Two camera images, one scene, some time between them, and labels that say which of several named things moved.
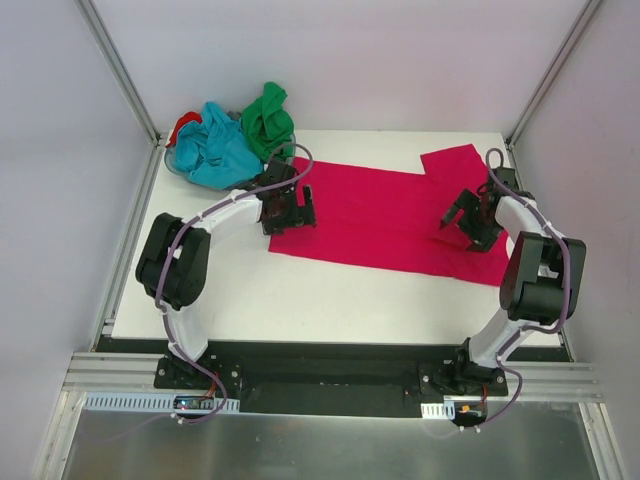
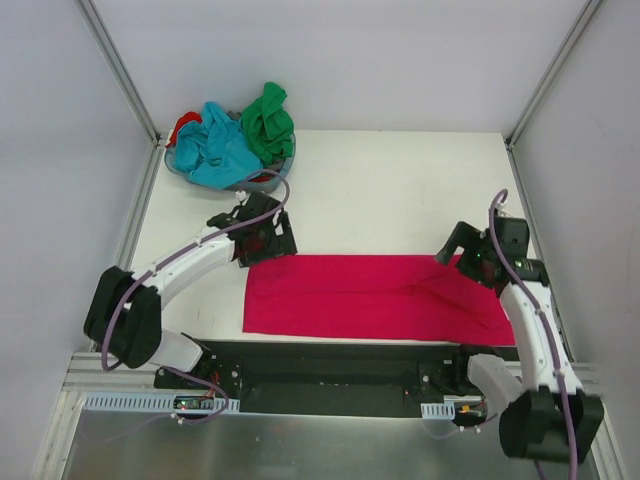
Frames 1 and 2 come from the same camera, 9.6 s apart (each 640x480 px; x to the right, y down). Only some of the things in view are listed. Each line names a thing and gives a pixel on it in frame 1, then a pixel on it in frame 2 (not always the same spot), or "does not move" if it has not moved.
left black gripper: x=288 y=214 to x=273 y=248
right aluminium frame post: x=551 y=71 does not move
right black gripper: x=473 y=223 to x=467 y=261
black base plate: x=329 y=378 does not move
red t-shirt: x=189 y=116 does not move
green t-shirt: x=268 y=126 does not move
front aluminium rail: x=91 y=372 does not move
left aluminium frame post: x=95 y=25 does not move
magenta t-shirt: x=393 y=219 to x=412 y=298
